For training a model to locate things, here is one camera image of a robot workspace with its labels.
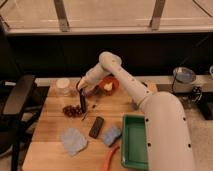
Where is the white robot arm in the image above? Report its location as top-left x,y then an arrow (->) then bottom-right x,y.
77,52 -> 196,171

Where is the purple bowl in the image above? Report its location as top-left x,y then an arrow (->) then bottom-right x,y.
86,86 -> 100,97

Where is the pale item in orange bowl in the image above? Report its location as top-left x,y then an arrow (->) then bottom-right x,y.
104,82 -> 113,91

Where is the orange bowl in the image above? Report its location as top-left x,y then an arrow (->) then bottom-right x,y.
99,76 -> 119,95

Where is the metal bowl on shelf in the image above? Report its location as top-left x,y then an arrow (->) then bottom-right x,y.
173,67 -> 196,84

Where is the white plastic cup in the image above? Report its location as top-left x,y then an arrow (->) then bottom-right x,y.
56,78 -> 70,96

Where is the small spoon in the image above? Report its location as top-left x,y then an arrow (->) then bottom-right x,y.
82,104 -> 97,121

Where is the bunch of dark grapes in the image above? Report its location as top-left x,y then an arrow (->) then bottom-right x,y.
62,105 -> 82,118

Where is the black rectangular block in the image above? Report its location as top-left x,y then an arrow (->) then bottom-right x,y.
89,117 -> 104,138

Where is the light blue cloth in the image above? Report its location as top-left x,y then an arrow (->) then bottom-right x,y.
60,128 -> 87,156

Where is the blue sponge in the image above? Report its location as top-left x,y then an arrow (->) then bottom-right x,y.
101,125 -> 121,147

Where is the black chair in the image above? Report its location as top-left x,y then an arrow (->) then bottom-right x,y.
0,21 -> 42,171

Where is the green tray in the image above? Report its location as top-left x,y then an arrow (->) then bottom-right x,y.
121,115 -> 149,171

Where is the orange carrot toy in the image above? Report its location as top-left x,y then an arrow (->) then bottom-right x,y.
102,145 -> 120,171

